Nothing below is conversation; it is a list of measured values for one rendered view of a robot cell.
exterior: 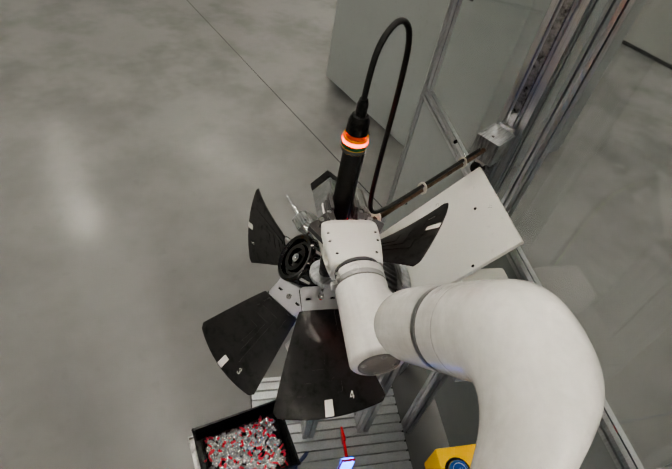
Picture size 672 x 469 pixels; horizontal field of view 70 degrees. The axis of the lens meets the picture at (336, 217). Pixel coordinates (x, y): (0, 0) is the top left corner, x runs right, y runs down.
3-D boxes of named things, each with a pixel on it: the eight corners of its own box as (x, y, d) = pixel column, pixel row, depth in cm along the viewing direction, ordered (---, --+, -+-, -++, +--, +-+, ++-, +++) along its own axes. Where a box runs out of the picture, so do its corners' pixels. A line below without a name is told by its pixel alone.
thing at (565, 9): (474, 183, 152) (570, -25, 109) (487, 192, 149) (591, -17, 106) (468, 186, 150) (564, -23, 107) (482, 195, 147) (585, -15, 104)
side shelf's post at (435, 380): (408, 423, 214) (473, 319, 156) (410, 432, 212) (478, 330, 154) (399, 424, 214) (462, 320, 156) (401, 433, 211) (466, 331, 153)
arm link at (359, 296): (398, 272, 75) (341, 272, 73) (422, 349, 66) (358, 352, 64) (383, 302, 81) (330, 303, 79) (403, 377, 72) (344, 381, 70)
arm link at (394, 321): (550, 281, 51) (426, 290, 80) (411, 283, 47) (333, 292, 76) (559, 369, 50) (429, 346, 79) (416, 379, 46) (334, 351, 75)
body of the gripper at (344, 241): (324, 292, 80) (315, 240, 87) (383, 289, 82) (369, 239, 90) (331, 264, 75) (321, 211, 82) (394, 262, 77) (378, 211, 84)
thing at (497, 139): (487, 143, 141) (498, 119, 135) (507, 156, 138) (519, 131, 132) (467, 155, 135) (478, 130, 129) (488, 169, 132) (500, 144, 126)
